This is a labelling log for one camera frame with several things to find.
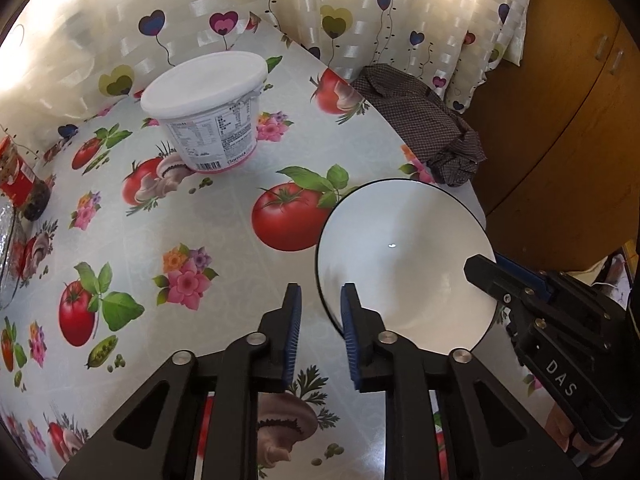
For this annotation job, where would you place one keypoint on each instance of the dark dotted cloth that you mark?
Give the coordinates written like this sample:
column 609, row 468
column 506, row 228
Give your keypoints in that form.
column 439, row 137

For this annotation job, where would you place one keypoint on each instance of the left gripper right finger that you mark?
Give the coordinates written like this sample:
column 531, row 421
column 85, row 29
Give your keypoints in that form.
column 447, row 416

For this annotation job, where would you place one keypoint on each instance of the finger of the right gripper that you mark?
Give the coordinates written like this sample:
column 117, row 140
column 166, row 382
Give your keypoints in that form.
column 529, row 278
column 565, row 301

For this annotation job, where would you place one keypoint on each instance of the wooden cabinet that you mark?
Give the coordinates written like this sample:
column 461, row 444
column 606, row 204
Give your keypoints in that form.
column 560, row 184

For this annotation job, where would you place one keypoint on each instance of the person right hand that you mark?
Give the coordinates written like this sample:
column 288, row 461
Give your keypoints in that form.
column 563, row 433

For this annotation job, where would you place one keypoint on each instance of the red label sauce jar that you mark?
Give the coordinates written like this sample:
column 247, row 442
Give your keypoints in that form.
column 29, row 194

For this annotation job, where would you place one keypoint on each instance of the stacked foil trays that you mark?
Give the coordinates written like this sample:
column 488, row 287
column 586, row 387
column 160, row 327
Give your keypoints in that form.
column 12, row 251

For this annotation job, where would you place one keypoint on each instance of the vegetable print tablecloth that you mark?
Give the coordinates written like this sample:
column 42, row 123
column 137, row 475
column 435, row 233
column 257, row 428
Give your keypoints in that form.
column 137, row 256

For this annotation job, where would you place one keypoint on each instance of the white plastic tub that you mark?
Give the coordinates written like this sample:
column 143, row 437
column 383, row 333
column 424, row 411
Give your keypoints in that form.
column 209, row 106

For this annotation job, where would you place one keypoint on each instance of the heart pattern curtain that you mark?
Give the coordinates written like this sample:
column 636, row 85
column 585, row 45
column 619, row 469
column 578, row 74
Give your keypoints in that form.
column 65, row 61

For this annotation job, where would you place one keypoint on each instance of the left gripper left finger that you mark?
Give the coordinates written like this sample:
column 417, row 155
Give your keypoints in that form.
column 197, row 414

